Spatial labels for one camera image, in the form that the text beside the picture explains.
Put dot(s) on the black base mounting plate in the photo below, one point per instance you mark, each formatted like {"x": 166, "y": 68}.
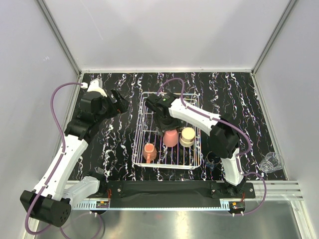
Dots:
{"x": 175, "y": 194}

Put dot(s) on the white wire dish rack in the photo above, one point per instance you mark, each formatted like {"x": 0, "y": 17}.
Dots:
{"x": 177, "y": 157}

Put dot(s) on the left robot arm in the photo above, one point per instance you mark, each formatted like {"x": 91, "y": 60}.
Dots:
{"x": 49, "y": 201}

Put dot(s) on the pink plastic cup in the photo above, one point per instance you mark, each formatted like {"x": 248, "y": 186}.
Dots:
{"x": 170, "y": 138}

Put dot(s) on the clear plastic measuring cup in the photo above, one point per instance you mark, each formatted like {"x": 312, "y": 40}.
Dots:
{"x": 272, "y": 162}

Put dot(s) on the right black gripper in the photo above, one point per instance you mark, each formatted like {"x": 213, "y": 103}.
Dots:
{"x": 160, "y": 127}

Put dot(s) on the orange ceramic mug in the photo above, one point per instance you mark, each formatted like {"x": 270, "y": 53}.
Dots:
{"x": 149, "y": 152}

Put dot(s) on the dark blue glass cup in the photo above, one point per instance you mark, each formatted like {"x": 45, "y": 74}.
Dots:
{"x": 211, "y": 161}

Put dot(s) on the cream brown paper cup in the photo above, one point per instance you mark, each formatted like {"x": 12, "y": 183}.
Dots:
{"x": 187, "y": 137}

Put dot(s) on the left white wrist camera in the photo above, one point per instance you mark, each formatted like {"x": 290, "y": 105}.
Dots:
{"x": 95, "y": 85}

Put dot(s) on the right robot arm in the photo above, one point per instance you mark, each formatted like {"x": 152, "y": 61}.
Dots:
{"x": 170, "y": 110}

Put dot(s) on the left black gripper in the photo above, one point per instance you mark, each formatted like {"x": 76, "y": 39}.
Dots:
{"x": 121, "y": 105}

